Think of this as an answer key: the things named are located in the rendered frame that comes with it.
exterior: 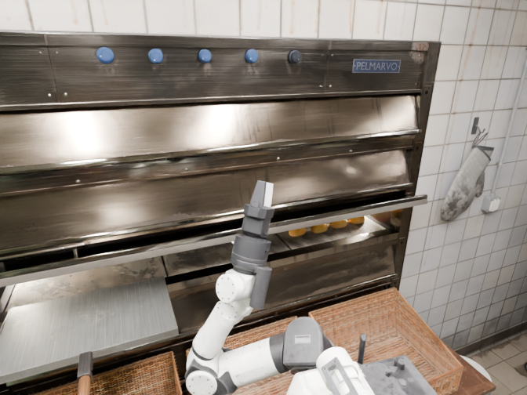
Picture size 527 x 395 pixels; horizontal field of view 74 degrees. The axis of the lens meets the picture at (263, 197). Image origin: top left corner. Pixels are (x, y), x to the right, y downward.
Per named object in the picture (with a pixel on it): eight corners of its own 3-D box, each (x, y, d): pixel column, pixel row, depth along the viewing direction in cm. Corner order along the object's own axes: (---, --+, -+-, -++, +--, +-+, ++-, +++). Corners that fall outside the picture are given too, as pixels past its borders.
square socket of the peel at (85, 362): (92, 382, 99) (90, 373, 97) (78, 385, 97) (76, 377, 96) (94, 357, 106) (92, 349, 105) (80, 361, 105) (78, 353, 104)
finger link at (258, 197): (269, 182, 80) (263, 208, 80) (256, 179, 81) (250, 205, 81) (267, 182, 79) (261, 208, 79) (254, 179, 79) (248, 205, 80)
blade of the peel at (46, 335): (179, 335, 116) (178, 327, 114) (-23, 390, 96) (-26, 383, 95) (164, 276, 146) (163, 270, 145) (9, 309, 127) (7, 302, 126)
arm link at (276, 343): (281, 346, 97) (328, 331, 95) (288, 380, 91) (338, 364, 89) (266, 331, 89) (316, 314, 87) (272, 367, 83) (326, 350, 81)
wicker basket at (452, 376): (303, 353, 185) (306, 310, 174) (387, 324, 205) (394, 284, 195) (361, 438, 143) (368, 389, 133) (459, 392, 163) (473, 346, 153)
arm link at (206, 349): (214, 300, 92) (183, 353, 97) (205, 324, 82) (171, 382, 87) (249, 319, 92) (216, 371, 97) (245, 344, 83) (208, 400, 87)
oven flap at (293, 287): (10, 381, 128) (0, 328, 127) (392, 274, 192) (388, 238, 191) (6, 388, 124) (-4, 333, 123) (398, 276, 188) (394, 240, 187)
